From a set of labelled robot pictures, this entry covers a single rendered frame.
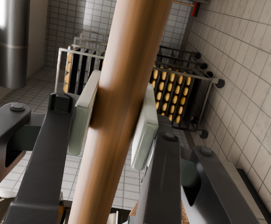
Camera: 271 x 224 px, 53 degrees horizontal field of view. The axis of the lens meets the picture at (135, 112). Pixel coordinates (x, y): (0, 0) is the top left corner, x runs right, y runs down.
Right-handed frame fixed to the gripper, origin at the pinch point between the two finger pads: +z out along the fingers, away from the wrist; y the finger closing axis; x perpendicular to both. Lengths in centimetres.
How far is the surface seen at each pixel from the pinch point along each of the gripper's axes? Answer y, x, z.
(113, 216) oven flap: 23, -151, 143
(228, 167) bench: 101, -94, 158
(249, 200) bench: 104, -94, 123
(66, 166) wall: -25, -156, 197
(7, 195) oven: -60, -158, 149
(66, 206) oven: -14, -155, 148
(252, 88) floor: 114, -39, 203
